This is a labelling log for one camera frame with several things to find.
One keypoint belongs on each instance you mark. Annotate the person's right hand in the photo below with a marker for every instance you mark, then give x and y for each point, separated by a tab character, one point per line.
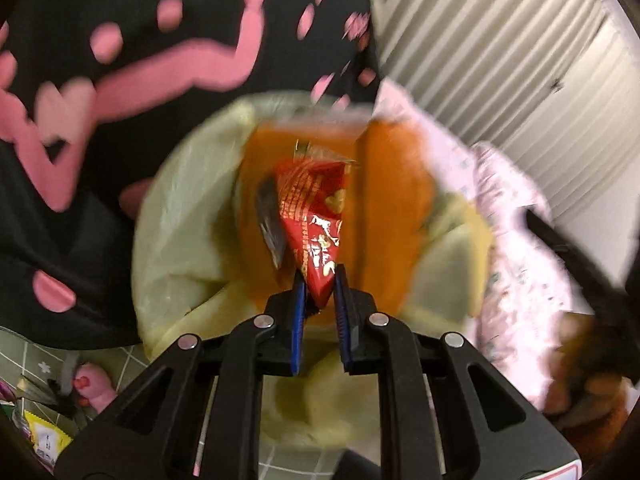
585	385

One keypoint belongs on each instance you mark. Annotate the pink soft toy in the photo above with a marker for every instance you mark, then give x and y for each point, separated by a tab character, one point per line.
95	385

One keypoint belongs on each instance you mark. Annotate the grey crumpled wrapper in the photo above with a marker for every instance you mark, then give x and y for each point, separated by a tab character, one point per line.
40	390

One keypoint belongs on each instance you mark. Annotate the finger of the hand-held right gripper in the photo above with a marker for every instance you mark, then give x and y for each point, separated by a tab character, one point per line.
575	256

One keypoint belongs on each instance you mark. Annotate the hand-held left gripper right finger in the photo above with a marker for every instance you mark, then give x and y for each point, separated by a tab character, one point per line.
341	310

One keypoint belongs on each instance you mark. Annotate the white pleated curtain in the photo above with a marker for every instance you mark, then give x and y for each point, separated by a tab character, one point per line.
500	50

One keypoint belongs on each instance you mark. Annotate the black cloth with pink print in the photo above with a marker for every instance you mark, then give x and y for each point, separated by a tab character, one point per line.
150	110

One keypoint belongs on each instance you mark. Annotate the orange trash bin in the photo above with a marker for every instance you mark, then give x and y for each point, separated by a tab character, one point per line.
385	195

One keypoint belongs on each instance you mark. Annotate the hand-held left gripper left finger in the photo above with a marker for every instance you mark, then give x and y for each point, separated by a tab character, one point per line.
298	312

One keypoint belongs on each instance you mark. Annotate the yellow packet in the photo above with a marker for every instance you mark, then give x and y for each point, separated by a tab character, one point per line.
45	437

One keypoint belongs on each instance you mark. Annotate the red snack packet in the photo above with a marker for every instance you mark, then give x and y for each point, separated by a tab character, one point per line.
312	220

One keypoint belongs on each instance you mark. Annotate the pink printed blanket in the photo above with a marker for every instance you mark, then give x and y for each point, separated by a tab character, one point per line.
520	280

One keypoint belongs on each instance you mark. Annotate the dark silver wrapper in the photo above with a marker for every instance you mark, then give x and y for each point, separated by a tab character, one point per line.
270	220

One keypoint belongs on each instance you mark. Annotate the green checked mat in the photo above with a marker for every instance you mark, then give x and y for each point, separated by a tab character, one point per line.
30	355

